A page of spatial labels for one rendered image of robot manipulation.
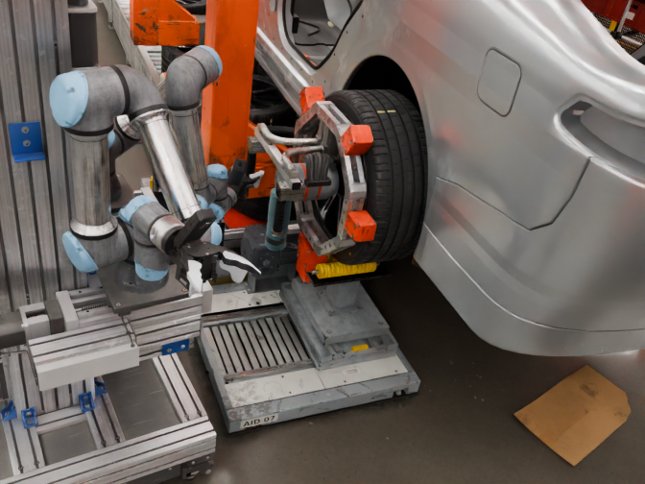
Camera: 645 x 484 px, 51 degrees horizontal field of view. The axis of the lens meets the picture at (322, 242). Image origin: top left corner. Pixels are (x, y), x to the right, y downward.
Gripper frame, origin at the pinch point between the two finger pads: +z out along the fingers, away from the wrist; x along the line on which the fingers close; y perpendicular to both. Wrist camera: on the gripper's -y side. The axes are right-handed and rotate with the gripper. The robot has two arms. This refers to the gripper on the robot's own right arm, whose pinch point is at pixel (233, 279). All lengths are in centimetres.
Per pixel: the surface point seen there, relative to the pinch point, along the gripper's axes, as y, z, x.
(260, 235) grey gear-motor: 69, -99, -108
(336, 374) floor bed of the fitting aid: 102, -39, -108
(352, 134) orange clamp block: -2, -49, -87
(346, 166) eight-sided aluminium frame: 9, -49, -89
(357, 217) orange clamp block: 23, -38, -89
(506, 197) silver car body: -9, 9, -87
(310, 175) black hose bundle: 14, -54, -78
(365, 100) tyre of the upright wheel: -9, -62, -105
